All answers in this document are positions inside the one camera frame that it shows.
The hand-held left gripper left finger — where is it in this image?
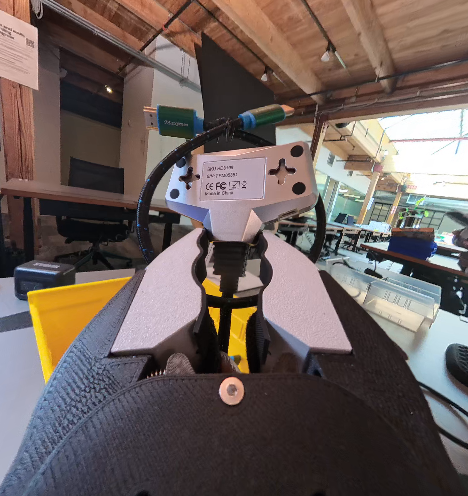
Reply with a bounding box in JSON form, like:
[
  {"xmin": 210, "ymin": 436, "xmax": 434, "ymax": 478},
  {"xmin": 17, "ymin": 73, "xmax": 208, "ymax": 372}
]
[{"xmin": 111, "ymin": 228, "xmax": 223, "ymax": 373}]

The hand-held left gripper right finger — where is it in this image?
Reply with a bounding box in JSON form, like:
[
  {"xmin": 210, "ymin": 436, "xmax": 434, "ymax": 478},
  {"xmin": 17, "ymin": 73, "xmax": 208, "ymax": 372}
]
[{"xmin": 246, "ymin": 230, "xmax": 353, "ymax": 373}]

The yellow plastic bin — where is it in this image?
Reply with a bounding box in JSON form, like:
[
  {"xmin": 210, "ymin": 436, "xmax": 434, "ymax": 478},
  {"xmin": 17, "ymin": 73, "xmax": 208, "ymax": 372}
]
[{"xmin": 27, "ymin": 277, "xmax": 258, "ymax": 382}]

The silver HDMI splitter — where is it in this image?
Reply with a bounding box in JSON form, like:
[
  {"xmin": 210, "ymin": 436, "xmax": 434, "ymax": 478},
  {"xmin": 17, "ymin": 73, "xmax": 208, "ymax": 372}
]
[{"xmin": 165, "ymin": 141, "xmax": 320, "ymax": 355}]

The black braided HDMI cable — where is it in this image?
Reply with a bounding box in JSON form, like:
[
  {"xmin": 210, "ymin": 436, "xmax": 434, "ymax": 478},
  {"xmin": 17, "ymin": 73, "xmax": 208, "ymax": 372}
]
[{"xmin": 136, "ymin": 104, "xmax": 327, "ymax": 264}]

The grey desk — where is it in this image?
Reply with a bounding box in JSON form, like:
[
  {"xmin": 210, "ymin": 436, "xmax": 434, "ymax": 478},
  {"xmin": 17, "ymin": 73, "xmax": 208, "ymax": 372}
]
[{"xmin": 0, "ymin": 267, "xmax": 468, "ymax": 496}]

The clear plastic bin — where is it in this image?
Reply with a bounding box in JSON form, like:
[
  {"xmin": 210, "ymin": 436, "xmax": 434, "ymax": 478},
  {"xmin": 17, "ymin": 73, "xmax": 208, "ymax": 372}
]
[{"xmin": 330, "ymin": 263, "xmax": 442, "ymax": 332}]

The small black power box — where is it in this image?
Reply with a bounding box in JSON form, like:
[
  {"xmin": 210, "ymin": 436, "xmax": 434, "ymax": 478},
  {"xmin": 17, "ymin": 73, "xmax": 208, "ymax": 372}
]
[{"xmin": 14, "ymin": 260, "xmax": 76, "ymax": 301}]

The blue fabric bag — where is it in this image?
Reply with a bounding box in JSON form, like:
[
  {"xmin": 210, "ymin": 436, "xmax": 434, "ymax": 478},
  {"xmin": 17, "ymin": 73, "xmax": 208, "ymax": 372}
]
[{"xmin": 387, "ymin": 232, "xmax": 438, "ymax": 261}]

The black office chair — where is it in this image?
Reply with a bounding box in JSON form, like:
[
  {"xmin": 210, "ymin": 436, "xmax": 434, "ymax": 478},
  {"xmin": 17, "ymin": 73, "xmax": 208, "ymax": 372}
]
[{"xmin": 56, "ymin": 157, "xmax": 131, "ymax": 272}]

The green potted plant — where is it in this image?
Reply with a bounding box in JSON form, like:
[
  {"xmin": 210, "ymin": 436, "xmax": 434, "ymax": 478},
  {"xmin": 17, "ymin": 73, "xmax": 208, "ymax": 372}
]
[{"xmin": 397, "ymin": 197, "xmax": 429, "ymax": 227}]

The wooden office table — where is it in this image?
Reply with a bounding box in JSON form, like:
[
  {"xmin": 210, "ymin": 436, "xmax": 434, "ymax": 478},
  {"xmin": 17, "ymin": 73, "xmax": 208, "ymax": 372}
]
[{"xmin": 0, "ymin": 179, "xmax": 181, "ymax": 252}]

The white paper notice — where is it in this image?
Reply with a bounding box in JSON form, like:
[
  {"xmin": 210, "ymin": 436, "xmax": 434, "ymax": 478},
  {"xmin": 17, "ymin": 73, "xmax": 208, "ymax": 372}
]
[{"xmin": 0, "ymin": 15, "xmax": 39, "ymax": 91}]

